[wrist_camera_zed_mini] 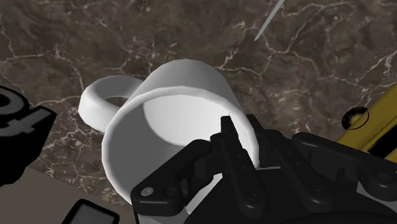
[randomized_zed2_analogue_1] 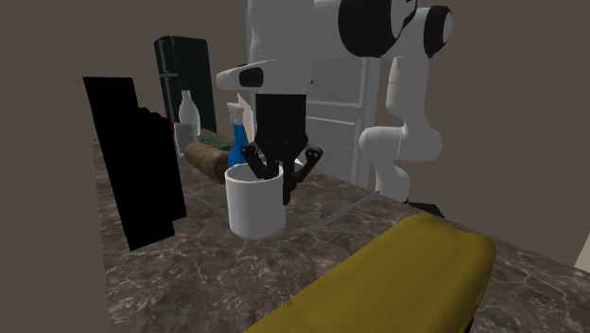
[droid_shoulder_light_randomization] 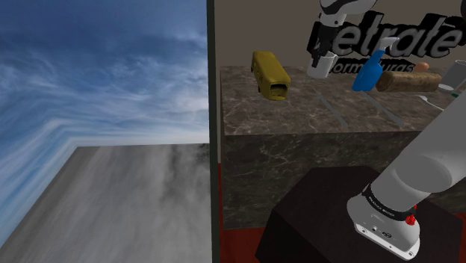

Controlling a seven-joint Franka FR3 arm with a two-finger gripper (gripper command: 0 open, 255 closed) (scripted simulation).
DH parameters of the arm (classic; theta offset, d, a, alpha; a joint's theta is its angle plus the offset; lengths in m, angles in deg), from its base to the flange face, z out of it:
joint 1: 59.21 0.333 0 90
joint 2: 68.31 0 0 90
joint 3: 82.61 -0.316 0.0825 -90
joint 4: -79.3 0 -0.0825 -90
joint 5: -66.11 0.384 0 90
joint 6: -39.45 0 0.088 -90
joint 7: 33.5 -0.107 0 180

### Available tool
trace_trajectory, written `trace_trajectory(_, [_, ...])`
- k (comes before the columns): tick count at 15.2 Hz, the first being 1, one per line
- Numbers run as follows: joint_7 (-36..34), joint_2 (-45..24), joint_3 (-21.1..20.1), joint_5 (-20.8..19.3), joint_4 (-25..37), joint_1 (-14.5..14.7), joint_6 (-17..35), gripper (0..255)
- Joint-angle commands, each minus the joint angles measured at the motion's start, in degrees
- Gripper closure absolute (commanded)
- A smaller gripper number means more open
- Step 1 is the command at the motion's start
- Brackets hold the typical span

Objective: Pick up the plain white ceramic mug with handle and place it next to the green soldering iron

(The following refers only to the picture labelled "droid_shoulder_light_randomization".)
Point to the black and white wall lettering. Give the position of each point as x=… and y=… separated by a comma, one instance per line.
x=400, y=40

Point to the yellow toaster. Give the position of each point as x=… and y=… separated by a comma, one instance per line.
x=269, y=71

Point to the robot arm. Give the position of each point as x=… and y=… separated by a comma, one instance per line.
x=418, y=171

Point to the dark robot stand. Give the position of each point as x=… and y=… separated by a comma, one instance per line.
x=313, y=218

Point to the white spoon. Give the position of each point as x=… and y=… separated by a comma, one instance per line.
x=431, y=102

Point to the grey cup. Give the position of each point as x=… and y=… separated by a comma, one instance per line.
x=453, y=74

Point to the blue spray bottle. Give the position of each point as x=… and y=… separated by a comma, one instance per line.
x=369, y=72

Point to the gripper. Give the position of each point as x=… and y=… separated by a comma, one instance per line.
x=325, y=38

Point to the white cup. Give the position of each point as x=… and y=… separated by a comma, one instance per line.
x=322, y=67

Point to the brown egg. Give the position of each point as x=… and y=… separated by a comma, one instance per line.
x=422, y=67

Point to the brown bread loaf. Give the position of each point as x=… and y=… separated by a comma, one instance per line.
x=407, y=81

